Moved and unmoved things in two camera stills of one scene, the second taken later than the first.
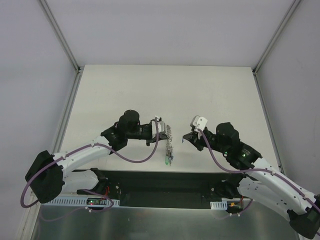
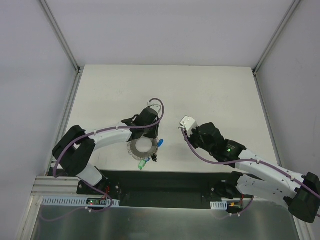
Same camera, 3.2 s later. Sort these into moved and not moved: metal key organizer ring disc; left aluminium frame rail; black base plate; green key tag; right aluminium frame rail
Moved: green key tag; metal key organizer ring disc
Not moved: left aluminium frame rail; right aluminium frame rail; black base plate
